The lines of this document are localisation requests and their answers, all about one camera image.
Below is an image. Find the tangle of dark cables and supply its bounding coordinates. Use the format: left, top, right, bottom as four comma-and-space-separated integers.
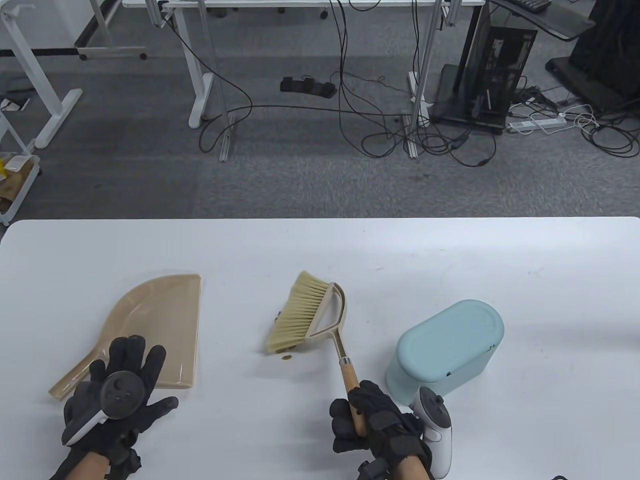
510, 85, 640, 158

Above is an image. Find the person's right forearm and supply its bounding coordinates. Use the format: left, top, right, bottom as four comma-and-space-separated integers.
357, 454, 437, 480

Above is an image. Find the black equipment stand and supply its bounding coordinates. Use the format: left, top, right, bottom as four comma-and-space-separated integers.
545, 0, 640, 113

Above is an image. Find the tangle of black floor cables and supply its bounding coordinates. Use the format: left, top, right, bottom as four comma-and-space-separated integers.
159, 0, 498, 168

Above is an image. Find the light blue desktop trash can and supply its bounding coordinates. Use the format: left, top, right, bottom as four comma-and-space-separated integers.
385, 299, 505, 409

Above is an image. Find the dark glass desk top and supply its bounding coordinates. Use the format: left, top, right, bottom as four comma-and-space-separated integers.
487, 0, 596, 42

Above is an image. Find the black power strip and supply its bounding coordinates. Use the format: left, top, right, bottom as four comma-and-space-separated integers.
280, 76, 337, 99

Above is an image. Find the white desk frame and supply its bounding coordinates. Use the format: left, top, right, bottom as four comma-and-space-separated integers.
121, 0, 487, 130

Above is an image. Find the white wheeled frame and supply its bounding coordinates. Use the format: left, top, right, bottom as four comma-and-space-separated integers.
75, 0, 149, 61

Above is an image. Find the silver aluminium post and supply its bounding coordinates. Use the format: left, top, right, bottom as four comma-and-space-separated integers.
196, 0, 236, 162
404, 0, 445, 160

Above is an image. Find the beige plastic dustpan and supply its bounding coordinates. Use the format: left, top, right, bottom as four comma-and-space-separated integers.
48, 273, 203, 402

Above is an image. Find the person's left hand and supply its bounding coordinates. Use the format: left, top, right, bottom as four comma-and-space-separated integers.
61, 335, 179, 471

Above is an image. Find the white power strip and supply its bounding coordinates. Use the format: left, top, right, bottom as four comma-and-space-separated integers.
507, 114, 568, 134

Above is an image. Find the grey hand controller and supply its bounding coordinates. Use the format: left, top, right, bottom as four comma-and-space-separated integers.
61, 371, 138, 447
410, 386, 453, 478

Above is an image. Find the beige brush with wooden handle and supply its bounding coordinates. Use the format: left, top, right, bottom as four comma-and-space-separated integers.
265, 270, 368, 438

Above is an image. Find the person's left forearm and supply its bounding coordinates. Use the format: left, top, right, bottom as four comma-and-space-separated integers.
48, 451, 110, 480

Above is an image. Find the white desk leg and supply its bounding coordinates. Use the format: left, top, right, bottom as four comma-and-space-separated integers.
0, 5, 83, 150

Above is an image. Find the person's right hand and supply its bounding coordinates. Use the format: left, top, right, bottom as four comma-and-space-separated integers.
329, 380, 435, 468

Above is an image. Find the white cart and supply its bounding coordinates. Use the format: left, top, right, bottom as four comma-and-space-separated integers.
0, 110, 42, 227

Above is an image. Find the grey left hand controller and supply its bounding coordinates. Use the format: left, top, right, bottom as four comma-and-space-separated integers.
61, 371, 138, 447

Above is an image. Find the black computer tower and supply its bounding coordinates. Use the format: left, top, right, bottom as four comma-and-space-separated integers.
431, 2, 539, 135

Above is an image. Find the grey right hand controller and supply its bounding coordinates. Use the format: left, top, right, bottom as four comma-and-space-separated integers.
410, 386, 453, 478

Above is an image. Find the white table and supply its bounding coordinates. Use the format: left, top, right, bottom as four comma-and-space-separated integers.
0, 216, 640, 480

